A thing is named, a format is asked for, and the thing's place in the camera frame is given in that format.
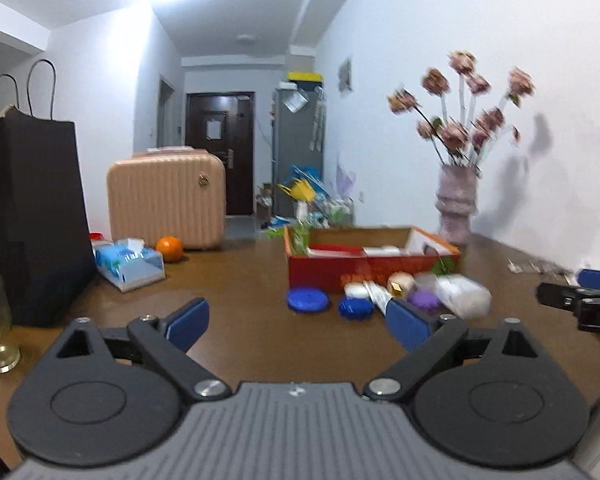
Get yellow box on refrigerator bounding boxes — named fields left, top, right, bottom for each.
left=287, top=72, right=324, bottom=84

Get white earphone cable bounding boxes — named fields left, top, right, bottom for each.
left=507, top=257, right=577, bottom=278

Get dark wooden door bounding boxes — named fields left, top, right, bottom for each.
left=185, top=91, right=256, bottom=217

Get dried pink roses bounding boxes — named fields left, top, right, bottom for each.
left=387, top=50, right=535, bottom=174

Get white cotton swab pack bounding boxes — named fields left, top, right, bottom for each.
left=434, top=274, right=492, bottom=320

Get red white lint brush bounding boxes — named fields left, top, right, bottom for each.
left=306, top=245, right=403, bottom=258

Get grey refrigerator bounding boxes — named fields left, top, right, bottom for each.
left=272, top=89, right=323, bottom=217

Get large blue round lid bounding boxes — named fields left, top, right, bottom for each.
left=286, top=287, right=329, bottom=314

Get orange fruit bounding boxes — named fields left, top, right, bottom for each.
left=155, top=236, right=184, bottom=263

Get purple ribbed vase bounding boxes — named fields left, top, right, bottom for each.
left=436, top=165, right=478, bottom=246

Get cluttered wire rack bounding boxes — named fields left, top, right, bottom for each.
left=256, top=166, right=355, bottom=235

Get beige small box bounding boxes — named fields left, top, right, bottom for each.
left=387, top=272, right=415, bottom=298

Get black paper bag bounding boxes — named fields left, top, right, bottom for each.
left=0, top=107, right=96, bottom=327

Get blue tissue box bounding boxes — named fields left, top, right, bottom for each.
left=93, top=238, right=166, bottom=292

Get orange red cardboard box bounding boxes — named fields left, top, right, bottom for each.
left=283, top=226, right=462, bottom=294

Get pink ribbed suitcase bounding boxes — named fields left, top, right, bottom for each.
left=107, top=146, right=226, bottom=249

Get small blue ridged lid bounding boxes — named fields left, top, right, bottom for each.
left=338, top=297, right=375, bottom=321

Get white spray bottle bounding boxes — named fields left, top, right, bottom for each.
left=363, top=282, right=392, bottom=316

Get white round jar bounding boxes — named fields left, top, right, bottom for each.
left=343, top=283, right=370, bottom=299

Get green spray bottle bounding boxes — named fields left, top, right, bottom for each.
left=292, top=202, right=311, bottom=256

